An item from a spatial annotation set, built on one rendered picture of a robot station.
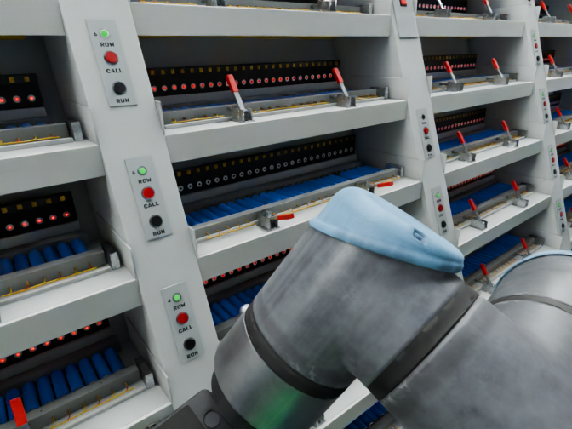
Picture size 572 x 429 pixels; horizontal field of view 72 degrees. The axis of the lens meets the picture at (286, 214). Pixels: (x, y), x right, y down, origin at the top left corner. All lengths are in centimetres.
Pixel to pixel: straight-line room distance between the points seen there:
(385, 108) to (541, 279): 68
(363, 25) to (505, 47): 80
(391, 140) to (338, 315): 85
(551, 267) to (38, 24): 65
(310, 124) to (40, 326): 56
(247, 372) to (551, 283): 23
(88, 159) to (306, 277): 44
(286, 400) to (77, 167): 45
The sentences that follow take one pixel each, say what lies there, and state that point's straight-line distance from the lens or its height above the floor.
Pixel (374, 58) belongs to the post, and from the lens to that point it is 108.
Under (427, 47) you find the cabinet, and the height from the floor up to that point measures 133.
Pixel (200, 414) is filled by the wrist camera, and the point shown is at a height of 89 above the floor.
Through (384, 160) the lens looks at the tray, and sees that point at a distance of 108.
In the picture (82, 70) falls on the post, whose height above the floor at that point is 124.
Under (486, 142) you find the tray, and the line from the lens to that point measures 145.
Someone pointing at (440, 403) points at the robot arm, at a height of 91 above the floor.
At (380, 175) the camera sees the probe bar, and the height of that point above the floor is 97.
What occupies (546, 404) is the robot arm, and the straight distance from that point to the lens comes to 24.
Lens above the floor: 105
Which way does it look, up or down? 7 degrees down
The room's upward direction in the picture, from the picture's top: 13 degrees counter-clockwise
